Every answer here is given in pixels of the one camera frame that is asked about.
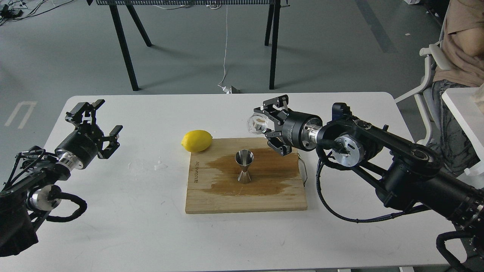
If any white office chair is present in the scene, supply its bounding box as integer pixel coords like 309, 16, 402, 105
394, 0, 450, 146

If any white hanging cable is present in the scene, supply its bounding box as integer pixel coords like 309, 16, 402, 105
217, 5, 241, 94

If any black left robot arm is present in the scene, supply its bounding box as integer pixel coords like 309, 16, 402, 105
0, 99, 123, 257

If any steel double jigger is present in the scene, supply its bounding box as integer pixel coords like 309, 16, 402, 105
235, 149, 254, 184

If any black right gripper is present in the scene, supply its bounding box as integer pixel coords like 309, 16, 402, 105
253, 94, 322, 156

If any black metal table frame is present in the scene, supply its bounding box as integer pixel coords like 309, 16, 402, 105
87, 0, 290, 93

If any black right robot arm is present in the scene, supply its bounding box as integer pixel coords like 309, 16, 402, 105
247, 95, 483, 272

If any yellow lemon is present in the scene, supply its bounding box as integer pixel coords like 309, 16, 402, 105
180, 130, 213, 153

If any wooden cutting board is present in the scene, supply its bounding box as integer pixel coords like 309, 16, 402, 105
185, 138, 307, 215

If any small clear plastic cup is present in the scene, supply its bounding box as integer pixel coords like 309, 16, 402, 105
247, 115, 268, 134

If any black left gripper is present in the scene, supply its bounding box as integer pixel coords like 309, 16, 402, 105
55, 99, 123, 169

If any person in beige shirt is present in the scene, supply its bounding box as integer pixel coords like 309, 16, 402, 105
432, 0, 484, 177

